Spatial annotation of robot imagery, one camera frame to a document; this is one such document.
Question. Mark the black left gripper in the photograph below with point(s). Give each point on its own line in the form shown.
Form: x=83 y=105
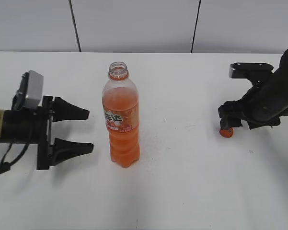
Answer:
x=61 y=150

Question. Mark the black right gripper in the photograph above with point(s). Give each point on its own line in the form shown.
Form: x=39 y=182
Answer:
x=261 y=107

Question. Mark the orange bottle cap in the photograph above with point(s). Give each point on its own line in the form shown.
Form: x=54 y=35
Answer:
x=226 y=133

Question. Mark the orange soda plastic bottle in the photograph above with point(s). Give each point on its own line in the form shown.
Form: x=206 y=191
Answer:
x=120 y=101

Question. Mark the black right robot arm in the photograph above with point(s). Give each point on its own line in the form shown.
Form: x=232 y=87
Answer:
x=278 y=76

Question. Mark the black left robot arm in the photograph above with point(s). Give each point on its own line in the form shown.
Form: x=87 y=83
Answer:
x=28 y=127

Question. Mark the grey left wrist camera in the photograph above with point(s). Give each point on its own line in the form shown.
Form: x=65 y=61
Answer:
x=30 y=91

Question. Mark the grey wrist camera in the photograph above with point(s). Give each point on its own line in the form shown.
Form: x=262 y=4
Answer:
x=243 y=70
x=30 y=91

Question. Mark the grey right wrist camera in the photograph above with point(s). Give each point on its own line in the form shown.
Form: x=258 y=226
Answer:
x=243 y=70

